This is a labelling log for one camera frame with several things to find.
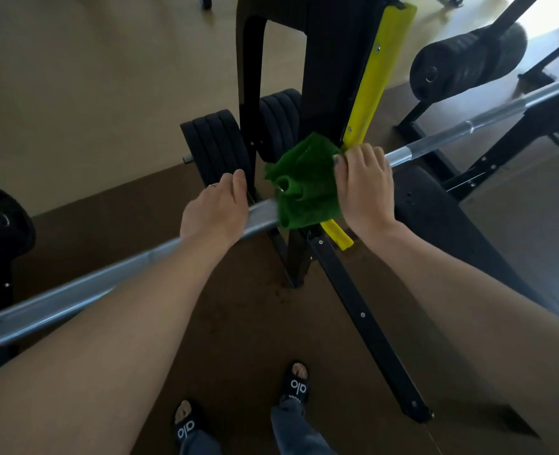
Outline person's right hand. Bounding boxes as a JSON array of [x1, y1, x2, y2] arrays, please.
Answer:
[[332, 142, 399, 240]]

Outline person's left hand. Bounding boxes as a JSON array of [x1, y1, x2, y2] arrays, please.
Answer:
[[180, 169, 250, 250]]

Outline green cleaning cloth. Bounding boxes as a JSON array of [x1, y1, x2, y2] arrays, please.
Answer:
[[264, 132, 345, 231]]

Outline silver barbell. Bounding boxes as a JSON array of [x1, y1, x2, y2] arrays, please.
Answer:
[[0, 70, 559, 346]]

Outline person's left forearm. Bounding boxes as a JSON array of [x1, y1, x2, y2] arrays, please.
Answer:
[[0, 236, 233, 455]]

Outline person's right forearm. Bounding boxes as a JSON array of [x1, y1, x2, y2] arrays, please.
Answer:
[[367, 221, 559, 455]]

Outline person's left jeans leg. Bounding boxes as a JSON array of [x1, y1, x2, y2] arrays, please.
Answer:
[[177, 428, 223, 455]]

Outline person's jeans leg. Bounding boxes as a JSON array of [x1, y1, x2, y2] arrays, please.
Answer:
[[177, 428, 223, 455], [271, 398, 337, 455]]

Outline person's right jeans leg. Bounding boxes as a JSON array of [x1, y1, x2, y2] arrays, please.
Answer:
[[271, 398, 337, 455]]

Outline yellow bar hook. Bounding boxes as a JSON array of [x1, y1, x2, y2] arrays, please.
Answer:
[[319, 219, 355, 252]]

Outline black bench pad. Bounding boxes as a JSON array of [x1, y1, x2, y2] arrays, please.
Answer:
[[393, 165, 559, 327]]

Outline yellow upright guard strip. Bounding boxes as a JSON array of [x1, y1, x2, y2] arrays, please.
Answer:
[[341, 2, 418, 152]]

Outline brown floor mat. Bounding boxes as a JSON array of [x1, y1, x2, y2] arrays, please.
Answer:
[[0, 82, 559, 455]]

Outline black slide slipper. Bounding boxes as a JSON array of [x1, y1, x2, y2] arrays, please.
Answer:
[[173, 398, 204, 444], [281, 360, 310, 404]]

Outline black bench press rack frame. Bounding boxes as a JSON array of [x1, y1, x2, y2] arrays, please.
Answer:
[[235, 0, 559, 425]]

